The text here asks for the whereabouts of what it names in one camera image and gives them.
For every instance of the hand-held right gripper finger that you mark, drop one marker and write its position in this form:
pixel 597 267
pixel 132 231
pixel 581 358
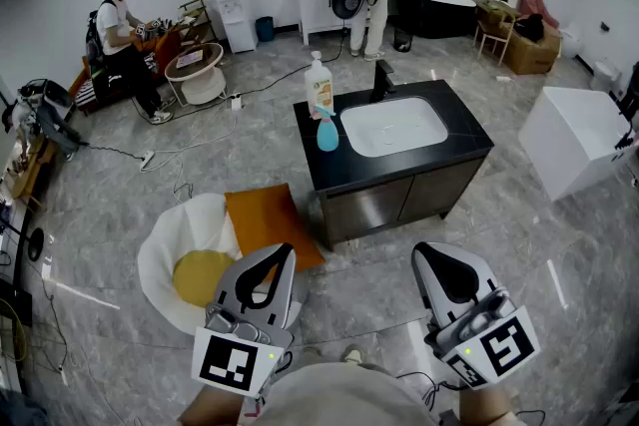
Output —
pixel 424 282
pixel 485 278

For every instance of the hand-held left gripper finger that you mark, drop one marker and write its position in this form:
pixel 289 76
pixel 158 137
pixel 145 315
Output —
pixel 285 287
pixel 230 282

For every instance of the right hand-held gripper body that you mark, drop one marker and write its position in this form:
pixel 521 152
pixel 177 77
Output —
pixel 504 346

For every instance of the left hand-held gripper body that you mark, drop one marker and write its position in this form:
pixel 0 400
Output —
pixel 234 359

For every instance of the blue spray bottle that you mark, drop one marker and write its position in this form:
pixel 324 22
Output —
pixel 327 137

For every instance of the person's right forearm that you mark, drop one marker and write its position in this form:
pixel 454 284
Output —
pixel 486 409

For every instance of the person's left forearm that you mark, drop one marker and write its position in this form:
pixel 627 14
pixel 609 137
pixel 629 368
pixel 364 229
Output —
pixel 214 406

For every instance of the white pump soap bottle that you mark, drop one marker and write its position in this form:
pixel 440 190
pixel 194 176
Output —
pixel 318 82

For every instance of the yellow round cushion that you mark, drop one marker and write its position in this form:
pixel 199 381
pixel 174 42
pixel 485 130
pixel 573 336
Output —
pixel 199 277

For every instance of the orange cushion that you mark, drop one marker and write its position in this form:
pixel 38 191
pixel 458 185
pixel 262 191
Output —
pixel 269 224

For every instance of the black-topped vanity cabinet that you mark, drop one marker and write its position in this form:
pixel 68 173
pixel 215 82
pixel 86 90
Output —
pixel 369 209

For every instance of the person's right shoe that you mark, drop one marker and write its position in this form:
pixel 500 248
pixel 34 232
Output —
pixel 353 354

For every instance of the person's light shirt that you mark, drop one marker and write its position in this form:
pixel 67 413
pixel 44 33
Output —
pixel 339 399

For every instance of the white power strip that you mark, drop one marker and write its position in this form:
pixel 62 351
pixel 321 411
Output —
pixel 147 159
pixel 236 102

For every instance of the white sink basin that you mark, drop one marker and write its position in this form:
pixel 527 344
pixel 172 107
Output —
pixel 394 127

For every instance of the white box cabinet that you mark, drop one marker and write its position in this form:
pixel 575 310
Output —
pixel 569 139

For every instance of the black round stand base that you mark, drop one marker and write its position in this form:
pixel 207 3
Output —
pixel 36 244

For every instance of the round cream coffee table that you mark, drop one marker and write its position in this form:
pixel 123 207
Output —
pixel 199 82

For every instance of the black faucet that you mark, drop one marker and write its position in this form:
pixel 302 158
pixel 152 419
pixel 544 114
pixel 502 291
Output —
pixel 382 82

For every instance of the black tripod stand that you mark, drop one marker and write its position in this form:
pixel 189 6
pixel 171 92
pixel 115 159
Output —
pixel 630 105

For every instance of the cardboard box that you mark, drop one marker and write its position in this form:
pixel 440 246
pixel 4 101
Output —
pixel 531 55

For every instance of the wooden chair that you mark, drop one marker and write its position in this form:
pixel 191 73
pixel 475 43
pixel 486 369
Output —
pixel 491 37

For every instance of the black mesh waste basket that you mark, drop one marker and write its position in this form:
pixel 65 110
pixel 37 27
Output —
pixel 402 40

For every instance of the orange sofa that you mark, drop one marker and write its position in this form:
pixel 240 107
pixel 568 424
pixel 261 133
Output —
pixel 167 47

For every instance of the black bag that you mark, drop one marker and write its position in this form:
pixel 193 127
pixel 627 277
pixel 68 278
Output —
pixel 530 27

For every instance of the blue trash bin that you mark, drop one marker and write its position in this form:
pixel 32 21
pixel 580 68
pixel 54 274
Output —
pixel 265 29

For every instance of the white water dispenser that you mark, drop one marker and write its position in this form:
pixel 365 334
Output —
pixel 238 22

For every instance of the wooden shelf rack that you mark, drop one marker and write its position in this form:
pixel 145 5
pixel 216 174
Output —
pixel 197 17

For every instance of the dark freestanding bathtub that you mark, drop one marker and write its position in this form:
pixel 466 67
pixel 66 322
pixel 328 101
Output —
pixel 429 12

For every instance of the pink cloth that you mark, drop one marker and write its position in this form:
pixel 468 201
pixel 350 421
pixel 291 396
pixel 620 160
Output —
pixel 534 2

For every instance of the white vanity cabinet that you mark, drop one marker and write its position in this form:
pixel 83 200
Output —
pixel 314 7

